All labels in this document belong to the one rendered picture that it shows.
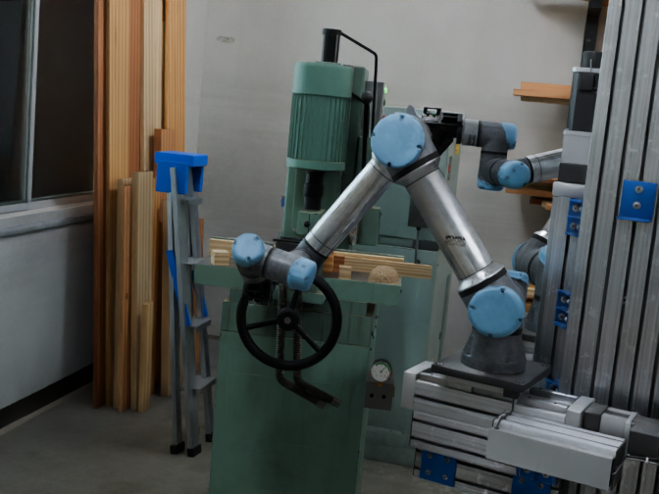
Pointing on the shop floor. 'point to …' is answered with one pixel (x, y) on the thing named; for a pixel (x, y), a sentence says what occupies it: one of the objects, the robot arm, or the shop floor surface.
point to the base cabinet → (288, 421)
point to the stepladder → (184, 172)
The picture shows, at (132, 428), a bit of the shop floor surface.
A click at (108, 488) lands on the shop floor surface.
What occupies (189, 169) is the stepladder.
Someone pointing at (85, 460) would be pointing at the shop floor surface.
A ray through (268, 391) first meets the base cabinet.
